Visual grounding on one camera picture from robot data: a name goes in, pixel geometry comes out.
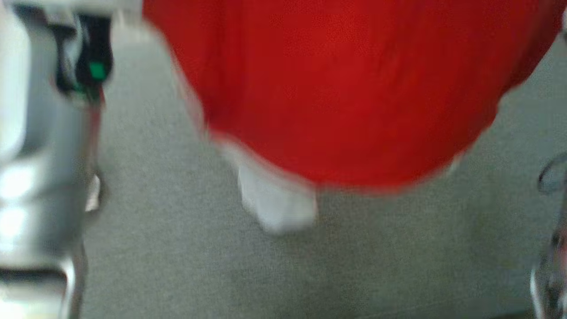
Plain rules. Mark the large grey sofa seat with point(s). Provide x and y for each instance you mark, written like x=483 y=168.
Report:
x=177 y=266

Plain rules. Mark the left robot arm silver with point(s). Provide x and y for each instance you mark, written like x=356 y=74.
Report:
x=40 y=133

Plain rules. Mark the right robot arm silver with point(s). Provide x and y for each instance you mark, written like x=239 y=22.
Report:
x=553 y=274

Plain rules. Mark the red shirt striped white trim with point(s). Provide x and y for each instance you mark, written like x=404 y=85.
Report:
x=345 y=88

